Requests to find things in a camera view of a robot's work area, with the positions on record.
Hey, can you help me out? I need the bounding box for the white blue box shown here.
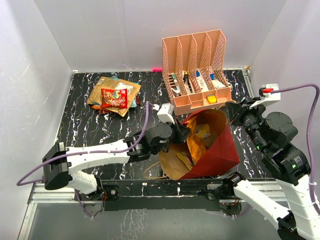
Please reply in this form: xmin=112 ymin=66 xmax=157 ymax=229
xmin=196 ymin=68 xmax=209 ymax=92

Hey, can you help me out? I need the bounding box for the gold snack bag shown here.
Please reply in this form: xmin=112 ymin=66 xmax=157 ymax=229
xmin=87 ymin=77 xmax=141 ymax=117

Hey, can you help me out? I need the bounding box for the yellow grey small box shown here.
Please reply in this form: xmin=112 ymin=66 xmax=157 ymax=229
xmin=206 ymin=94 xmax=217 ymax=104

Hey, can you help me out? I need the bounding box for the teal snack bag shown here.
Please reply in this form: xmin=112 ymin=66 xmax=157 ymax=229
xmin=130 ymin=92 xmax=141 ymax=108

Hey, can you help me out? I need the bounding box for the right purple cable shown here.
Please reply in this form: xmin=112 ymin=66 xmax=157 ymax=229
xmin=271 ymin=83 xmax=320 ymax=216

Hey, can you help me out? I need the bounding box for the peach plastic file organizer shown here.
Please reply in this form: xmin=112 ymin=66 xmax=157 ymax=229
xmin=162 ymin=29 xmax=232 ymax=116

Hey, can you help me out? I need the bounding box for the yellow snack pouch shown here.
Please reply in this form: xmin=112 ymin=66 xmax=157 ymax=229
xmin=186 ymin=116 xmax=207 ymax=165

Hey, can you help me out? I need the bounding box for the Fox's fruits candy bag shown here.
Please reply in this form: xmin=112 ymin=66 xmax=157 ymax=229
xmin=91 ymin=105 xmax=111 ymax=115

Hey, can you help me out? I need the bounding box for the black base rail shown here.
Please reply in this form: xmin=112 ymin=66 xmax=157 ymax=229
xmin=74 ymin=178 xmax=251 ymax=213

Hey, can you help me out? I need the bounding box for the orange gummy burger packet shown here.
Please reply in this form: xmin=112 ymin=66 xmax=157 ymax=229
xmin=176 ymin=152 xmax=194 ymax=170

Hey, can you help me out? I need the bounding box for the black yellow marker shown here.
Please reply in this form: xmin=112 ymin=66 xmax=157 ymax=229
xmin=182 ymin=70 xmax=191 ymax=94

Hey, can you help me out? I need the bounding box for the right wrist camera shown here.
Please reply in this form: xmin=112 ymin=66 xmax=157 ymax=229
xmin=249 ymin=83 xmax=281 ymax=109

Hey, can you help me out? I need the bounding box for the red brown paper bag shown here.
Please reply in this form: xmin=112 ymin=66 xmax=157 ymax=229
xmin=146 ymin=109 xmax=240 ymax=181

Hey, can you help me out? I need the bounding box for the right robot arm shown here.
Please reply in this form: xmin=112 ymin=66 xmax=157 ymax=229
xmin=222 ymin=98 xmax=320 ymax=240

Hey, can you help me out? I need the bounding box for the red cookie snack packet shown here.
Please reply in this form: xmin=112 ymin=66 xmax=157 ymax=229
xmin=101 ymin=88 xmax=128 ymax=109

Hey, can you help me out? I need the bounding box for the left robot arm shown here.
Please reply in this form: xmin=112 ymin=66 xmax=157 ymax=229
xmin=42 ymin=121 xmax=191 ymax=200

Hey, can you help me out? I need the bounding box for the yellow M&M's bag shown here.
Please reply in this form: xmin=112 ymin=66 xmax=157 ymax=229
xmin=195 ymin=124 xmax=212 ymax=140

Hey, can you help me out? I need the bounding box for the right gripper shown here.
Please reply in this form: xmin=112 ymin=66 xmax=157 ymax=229
xmin=225 ymin=96 xmax=268 ymax=152

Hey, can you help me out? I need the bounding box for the pink marker on wall edge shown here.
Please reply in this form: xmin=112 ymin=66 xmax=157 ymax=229
xmin=152 ymin=67 xmax=163 ymax=72

